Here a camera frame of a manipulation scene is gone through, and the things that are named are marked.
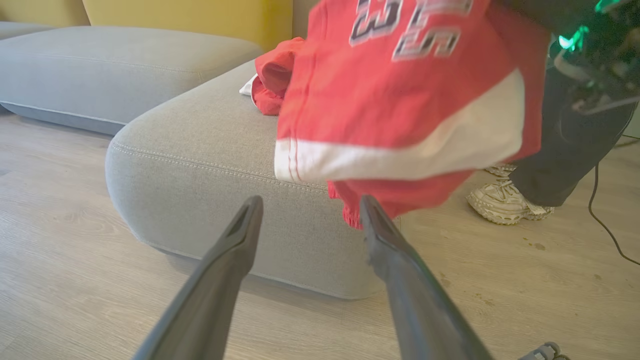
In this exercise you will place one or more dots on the white sneaker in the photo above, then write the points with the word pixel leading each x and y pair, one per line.
pixel 505 202
pixel 500 170

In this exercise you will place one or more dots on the red shirt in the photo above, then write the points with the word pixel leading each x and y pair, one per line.
pixel 400 100

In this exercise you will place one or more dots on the grey sofa seat section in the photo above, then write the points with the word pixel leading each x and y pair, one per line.
pixel 110 70

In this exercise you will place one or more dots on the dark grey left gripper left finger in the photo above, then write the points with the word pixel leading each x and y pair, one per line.
pixel 215 295

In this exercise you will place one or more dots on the person leg in dark trousers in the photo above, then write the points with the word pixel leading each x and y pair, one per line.
pixel 570 145

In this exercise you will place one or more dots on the large yellow sofa cushion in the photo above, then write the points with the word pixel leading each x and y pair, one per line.
pixel 200 20

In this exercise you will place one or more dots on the grey robot base part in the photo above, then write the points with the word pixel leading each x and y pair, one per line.
pixel 542 352

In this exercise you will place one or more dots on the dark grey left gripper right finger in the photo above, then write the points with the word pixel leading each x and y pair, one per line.
pixel 420 310

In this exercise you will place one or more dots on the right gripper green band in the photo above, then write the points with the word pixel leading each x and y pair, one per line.
pixel 605 55

